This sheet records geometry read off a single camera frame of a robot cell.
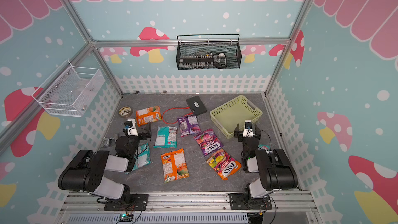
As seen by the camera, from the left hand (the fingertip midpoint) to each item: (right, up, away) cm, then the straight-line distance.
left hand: (144, 123), depth 89 cm
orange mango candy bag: (+19, -23, -5) cm, 30 cm away
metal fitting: (-20, -10, +5) cm, 23 cm away
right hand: (+60, 0, 0) cm, 60 cm away
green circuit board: (-2, -43, -16) cm, 46 cm away
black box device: (+30, +11, +21) cm, 38 cm away
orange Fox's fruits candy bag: (+46, -22, -6) cm, 51 cm away
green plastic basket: (+59, +7, +21) cm, 63 cm away
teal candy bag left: (+1, -19, -2) cm, 19 cm away
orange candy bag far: (-4, +4, +17) cm, 18 cm away
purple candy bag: (+25, -2, +11) cm, 27 cm away
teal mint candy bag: (+12, -9, +5) cm, 16 cm away
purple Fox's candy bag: (+37, -11, +3) cm, 39 cm away
